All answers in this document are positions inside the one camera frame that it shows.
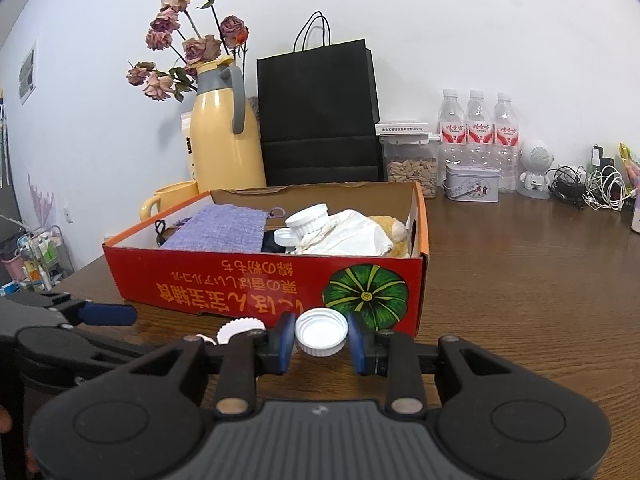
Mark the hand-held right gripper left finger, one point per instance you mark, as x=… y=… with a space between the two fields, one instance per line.
x=282 y=345

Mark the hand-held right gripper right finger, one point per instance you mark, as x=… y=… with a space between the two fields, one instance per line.
x=359 y=347

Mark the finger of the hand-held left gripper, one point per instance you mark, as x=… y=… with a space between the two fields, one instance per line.
x=107 y=314
x=137 y=351

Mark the white ribbed jar cap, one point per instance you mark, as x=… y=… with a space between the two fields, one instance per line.
x=321 y=332

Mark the orange cardboard box pumpkin print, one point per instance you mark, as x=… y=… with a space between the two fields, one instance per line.
x=225 y=285

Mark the black hair clip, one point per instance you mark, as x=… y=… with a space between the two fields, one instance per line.
x=160 y=232

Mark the navy blue pouch case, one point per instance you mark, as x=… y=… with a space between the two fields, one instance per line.
x=269 y=245

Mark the white and yellow plush toy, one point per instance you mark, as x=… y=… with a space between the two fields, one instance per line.
x=397 y=247

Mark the white cloth bag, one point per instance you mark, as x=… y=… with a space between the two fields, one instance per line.
x=350 y=237

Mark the translucent white plastic jar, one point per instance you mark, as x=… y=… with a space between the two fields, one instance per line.
x=307 y=220

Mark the purple cloth pouch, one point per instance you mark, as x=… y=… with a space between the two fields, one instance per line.
x=220 y=230

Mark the white scalloped jar cap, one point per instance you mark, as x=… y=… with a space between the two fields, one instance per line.
x=240 y=329

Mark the metal storage cart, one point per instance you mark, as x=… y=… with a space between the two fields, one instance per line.
x=40 y=260

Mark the yellow mug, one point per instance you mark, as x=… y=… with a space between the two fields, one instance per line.
x=175 y=195

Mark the clear seed container white lid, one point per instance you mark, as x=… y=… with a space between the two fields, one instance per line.
x=410 y=172

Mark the white carton with black print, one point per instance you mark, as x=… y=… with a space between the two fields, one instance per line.
x=188 y=145

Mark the grey printed tin box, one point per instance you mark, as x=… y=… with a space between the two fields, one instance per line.
x=472 y=185

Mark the yellow thermos jug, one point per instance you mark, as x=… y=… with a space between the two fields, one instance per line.
x=225 y=145

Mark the clear water bottle red label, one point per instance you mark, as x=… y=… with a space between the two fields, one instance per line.
x=479 y=132
x=451 y=130
x=507 y=135

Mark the black paper bag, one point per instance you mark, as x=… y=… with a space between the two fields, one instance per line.
x=320 y=110

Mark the white robot-shaped speaker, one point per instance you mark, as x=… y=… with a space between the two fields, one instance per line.
x=535 y=165

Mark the dried rose bouquet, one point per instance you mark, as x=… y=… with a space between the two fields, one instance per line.
x=200 y=47

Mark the purple tissue pack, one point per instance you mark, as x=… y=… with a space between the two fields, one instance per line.
x=635 y=215

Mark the yellow green snack packet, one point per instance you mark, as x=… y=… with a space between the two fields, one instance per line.
x=630 y=162

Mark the white wall socket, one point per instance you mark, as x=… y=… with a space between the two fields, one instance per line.
x=68 y=215

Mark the purple wall sticker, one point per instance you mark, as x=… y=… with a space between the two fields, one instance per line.
x=41 y=200

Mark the wall poster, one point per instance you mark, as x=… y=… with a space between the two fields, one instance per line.
x=28 y=72

